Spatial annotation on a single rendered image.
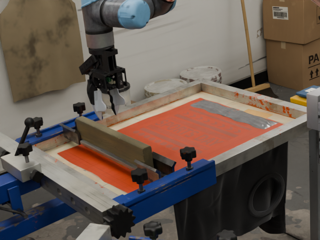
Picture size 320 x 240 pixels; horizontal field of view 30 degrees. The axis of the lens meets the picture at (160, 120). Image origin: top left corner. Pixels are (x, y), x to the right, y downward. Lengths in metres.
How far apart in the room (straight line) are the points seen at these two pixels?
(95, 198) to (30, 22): 2.42
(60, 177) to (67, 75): 2.38
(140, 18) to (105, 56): 0.16
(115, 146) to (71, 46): 2.23
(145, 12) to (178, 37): 2.95
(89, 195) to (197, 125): 0.65
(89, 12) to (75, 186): 0.45
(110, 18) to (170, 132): 0.55
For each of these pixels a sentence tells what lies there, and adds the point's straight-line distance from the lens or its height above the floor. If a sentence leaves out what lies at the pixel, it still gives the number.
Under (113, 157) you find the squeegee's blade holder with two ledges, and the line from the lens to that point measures 1.73.
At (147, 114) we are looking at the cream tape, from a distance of 2.12.
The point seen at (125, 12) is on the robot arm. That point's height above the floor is 1.43.
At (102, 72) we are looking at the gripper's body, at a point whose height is 1.26.
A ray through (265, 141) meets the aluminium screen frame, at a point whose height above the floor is 0.99.
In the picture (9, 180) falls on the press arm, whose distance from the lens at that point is 1.61.
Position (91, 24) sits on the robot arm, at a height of 1.39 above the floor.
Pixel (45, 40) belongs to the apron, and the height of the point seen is 0.87.
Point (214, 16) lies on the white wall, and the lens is 4.69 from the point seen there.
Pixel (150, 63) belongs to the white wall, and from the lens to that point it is 4.35.
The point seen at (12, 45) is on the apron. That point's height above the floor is 0.90.
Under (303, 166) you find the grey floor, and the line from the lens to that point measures 3.77.
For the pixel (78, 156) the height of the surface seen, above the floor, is 0.96.
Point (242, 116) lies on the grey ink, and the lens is 2.01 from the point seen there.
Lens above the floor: 1.73
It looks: 22 degrees down
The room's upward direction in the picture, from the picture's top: 7 degrees counter-clockwise
